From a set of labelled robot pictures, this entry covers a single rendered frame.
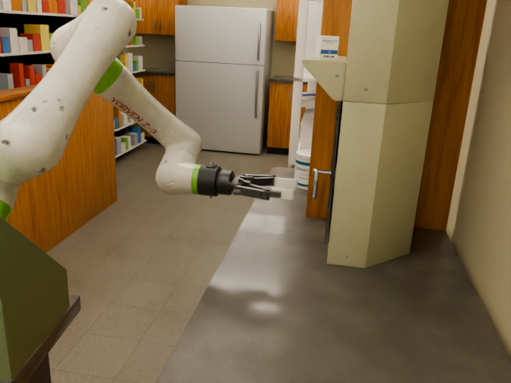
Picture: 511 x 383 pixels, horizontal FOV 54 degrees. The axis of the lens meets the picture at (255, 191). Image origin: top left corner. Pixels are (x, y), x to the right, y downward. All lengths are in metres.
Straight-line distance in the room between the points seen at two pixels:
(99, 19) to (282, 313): 0.81
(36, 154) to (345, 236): 0.84
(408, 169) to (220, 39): 5.09
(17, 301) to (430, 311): 0.93
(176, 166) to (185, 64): 5.08
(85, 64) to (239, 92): 5.27
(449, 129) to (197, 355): 1.11
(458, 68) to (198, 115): 5.09
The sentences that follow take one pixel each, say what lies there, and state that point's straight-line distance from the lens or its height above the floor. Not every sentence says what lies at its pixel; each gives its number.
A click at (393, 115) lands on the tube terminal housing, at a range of 1.37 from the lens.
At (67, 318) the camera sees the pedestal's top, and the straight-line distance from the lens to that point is 1.26.
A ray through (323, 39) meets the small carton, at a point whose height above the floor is 1.56.
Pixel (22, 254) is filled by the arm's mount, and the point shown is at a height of 1.16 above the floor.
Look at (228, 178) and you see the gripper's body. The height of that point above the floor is 1.16.
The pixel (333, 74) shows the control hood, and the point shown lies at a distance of 1.33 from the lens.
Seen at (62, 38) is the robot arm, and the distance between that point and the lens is 1.40.
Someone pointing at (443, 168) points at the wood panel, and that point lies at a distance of 1.79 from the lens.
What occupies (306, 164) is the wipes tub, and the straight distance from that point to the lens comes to 2.08.
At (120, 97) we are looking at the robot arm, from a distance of 1.46.
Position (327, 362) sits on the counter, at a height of 0.94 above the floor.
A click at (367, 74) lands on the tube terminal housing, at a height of 1.48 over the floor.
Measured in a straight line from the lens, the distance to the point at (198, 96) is 6.51.
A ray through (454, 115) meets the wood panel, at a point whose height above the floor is 1.34.
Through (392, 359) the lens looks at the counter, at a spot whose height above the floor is 0.94.
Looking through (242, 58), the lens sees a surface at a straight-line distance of 6.34.
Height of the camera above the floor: 1.58
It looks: 18 degrees down
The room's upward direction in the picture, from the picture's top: 3 degrees clockwise
